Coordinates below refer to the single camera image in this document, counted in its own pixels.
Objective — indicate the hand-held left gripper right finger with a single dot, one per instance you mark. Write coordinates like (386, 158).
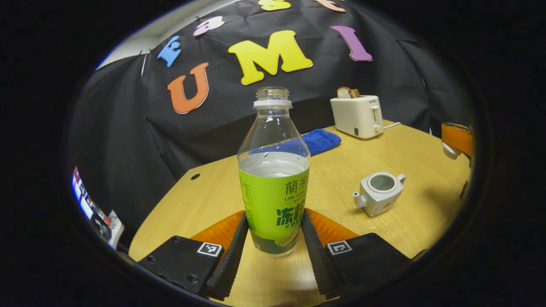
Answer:
(318, 264)

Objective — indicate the blue towel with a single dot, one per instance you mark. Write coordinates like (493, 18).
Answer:
(322, 140)

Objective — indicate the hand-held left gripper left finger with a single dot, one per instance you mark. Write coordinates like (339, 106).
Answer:
(232, 264)

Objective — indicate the green label water bottle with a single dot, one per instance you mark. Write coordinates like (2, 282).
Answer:
(273, 200)

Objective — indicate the white toaster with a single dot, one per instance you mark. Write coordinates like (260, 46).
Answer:
(356, 117)

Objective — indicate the brown toast slice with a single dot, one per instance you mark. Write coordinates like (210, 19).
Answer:
(355, 93)

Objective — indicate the white floral teacup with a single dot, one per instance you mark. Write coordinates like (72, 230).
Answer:
(379, 204)

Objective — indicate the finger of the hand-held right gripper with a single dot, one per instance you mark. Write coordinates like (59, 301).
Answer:
(460, 136)

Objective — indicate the white teacup lid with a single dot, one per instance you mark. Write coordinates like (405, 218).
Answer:
(450, 151)

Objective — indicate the black backdrop cloth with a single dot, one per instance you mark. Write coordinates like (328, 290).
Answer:
(128, 149)

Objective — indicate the pale bread slice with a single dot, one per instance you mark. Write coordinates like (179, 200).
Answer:
(343, 92)

